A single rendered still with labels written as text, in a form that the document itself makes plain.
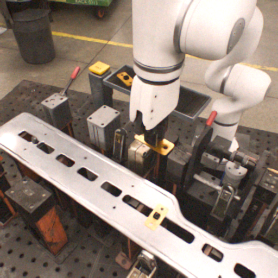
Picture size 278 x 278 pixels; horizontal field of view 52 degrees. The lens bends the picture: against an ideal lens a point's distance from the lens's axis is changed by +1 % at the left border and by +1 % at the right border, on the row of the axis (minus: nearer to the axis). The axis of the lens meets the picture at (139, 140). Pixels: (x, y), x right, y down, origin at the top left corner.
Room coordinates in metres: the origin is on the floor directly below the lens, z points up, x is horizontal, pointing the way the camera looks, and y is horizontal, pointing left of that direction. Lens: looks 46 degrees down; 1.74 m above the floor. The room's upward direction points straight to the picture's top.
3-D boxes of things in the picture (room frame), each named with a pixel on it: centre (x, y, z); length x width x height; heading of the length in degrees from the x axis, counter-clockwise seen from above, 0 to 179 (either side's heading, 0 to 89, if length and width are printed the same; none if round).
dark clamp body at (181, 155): (0.59, -0.14, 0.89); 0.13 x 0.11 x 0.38; 145
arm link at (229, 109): (0.86, -0.38, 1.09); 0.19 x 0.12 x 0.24; 56
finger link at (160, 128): (0.44, -0.05, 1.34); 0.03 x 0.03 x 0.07; 51
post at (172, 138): (0.64, -0.10, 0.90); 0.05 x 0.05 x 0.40; 55
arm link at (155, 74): (0.42, -0.03, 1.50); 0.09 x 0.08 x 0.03; 141
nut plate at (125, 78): (0.88, 0.05, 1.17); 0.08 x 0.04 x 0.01; 33
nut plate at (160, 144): (0.42, -0.03, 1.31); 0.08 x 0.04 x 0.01; 51
